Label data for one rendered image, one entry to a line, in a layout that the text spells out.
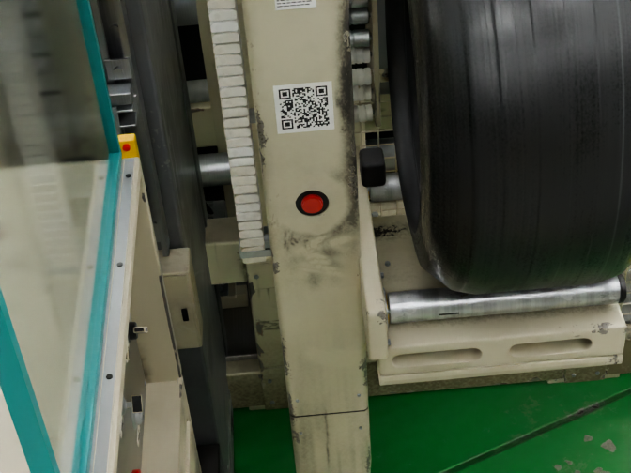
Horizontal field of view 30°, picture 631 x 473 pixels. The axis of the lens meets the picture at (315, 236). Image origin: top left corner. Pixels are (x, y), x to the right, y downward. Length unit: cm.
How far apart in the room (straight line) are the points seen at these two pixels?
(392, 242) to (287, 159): 42
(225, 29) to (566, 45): 42
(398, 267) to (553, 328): 31
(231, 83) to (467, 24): 33
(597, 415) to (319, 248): 124
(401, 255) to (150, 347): 52
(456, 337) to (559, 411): 109
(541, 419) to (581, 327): 104
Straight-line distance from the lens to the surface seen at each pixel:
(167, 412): 160
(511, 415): 276
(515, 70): 136
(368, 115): 203
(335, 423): 195
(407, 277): 188
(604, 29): 139
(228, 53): 150
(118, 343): 117
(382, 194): 189
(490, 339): 171
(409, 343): 169
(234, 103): 154
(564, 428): 274
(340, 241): 168
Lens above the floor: 208
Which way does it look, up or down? 40 degrees down
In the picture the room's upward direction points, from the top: 5 degrees counter-clockwise
